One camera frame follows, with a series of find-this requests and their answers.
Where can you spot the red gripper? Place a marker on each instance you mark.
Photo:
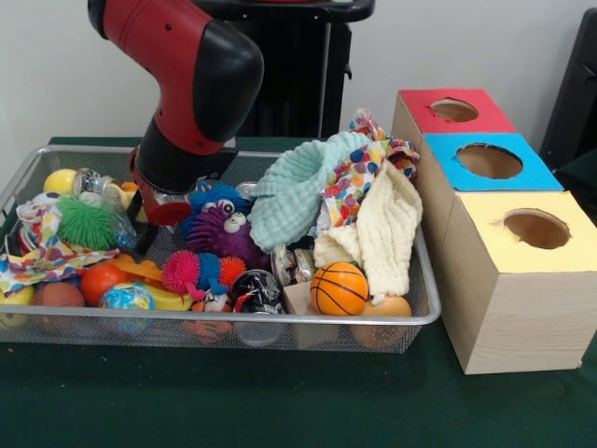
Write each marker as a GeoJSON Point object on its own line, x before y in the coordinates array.
{"type": "Point", "coordinates": [170, 215]}

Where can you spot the clear packet with coloured print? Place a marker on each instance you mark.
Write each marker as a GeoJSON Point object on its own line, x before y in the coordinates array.
{"type": "Point", "coordinates": [125, 231]}

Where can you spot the mint muslin cloth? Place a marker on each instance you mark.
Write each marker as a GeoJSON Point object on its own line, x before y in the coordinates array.
{"type": "Point", "coordinates": [289, 205]}

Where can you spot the cream muslin cloth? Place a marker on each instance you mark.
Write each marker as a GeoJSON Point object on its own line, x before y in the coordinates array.
{"type": "Point", "coordinates": [387, 233]}

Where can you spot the colourful dotted cloth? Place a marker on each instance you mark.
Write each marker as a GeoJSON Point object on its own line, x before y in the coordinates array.
{"type": "Point", "coordinates": [403, 156]}
{"type": "Point", "coordinates": [354, 191]}

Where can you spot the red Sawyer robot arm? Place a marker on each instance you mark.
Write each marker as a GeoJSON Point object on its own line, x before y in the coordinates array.
{"type": "Point", "coordinates": [186, 70]}

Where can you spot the shallow clear mesh bin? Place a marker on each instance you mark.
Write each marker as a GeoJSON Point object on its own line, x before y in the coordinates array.
{"type": "Point", "coordinates": [417, 280]}

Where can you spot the wooden box with three holes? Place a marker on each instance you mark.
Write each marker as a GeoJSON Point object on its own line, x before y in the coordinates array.
{"type": "Point", "coordinates": [527, 317]}

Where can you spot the large green spiky ball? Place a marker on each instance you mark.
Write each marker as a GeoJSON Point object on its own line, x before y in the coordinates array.
{"type": "Point", "coordinates": [86, 224]}

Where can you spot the purple spiky monster toy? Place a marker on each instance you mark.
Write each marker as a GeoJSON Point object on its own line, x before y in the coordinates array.
{"type": "Point", "coordinates": [214, 238]}

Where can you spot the multicolour spiky caterpillar toy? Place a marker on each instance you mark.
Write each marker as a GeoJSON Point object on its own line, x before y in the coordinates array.
{"type": "Point", "coordinates": [205, 270]}

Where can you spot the blue spiky ball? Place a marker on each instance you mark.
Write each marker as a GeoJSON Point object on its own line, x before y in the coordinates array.
{"type": "Point", "coordinates": [224, 193]}

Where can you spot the white colourful patterned cloth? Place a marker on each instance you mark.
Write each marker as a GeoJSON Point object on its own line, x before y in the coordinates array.
{"type": "Point", "coordinates": [51, 259]}

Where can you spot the orange toy basketball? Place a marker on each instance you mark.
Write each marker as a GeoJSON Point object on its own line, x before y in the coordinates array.
{"type": "Point", "coordinates": [339, 288]}

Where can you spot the dark green tablecloth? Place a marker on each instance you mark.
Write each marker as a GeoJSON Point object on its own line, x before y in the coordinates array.
{"type": "Point", "coordinates": [280, 396]}

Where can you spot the side table with green cloth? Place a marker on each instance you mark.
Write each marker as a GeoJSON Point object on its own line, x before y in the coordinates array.
{"type": "Point", "coordinates": [583, 172]}

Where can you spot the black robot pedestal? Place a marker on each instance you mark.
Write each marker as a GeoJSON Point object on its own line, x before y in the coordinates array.
{"type": "Point", "coordinates": [303, 70]}

